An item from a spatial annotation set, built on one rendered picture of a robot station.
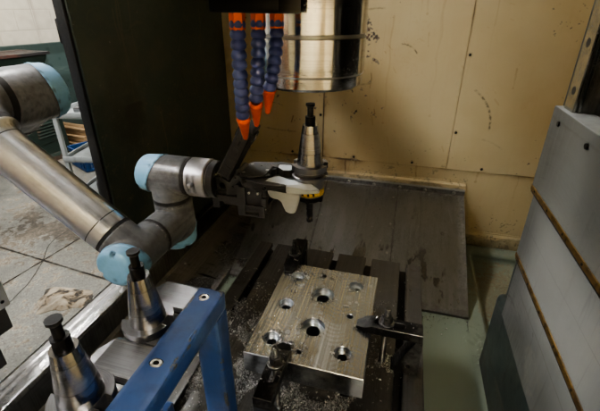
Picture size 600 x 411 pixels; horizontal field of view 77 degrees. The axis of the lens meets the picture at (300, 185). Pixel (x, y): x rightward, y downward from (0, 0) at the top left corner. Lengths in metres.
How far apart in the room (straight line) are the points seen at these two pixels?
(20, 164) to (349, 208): 1.23
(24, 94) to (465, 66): 1.38
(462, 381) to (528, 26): 1.19
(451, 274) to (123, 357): 1.23
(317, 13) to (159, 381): 0.46
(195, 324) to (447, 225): 1.29
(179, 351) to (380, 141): 1.35
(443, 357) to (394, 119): 0.91
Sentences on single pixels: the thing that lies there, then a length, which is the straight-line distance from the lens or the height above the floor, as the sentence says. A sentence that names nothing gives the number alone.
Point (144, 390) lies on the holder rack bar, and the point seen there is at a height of 1.23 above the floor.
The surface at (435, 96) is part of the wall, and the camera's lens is 1.62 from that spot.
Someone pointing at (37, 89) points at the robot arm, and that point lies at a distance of 0.90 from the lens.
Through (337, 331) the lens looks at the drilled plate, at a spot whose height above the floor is 0.99.
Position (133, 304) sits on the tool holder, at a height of 1.26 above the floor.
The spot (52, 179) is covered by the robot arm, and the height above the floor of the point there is 1.32.
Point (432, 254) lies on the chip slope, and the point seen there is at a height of 0.72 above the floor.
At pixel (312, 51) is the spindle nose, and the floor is 1.53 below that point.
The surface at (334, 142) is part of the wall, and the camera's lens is 1.70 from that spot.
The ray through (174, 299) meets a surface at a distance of 0.57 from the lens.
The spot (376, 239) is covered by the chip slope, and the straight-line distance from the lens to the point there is 1.57.
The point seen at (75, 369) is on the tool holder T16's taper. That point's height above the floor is 1.27.
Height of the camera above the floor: 1.58
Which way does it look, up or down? 25 degrees down
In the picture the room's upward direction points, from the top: straight up
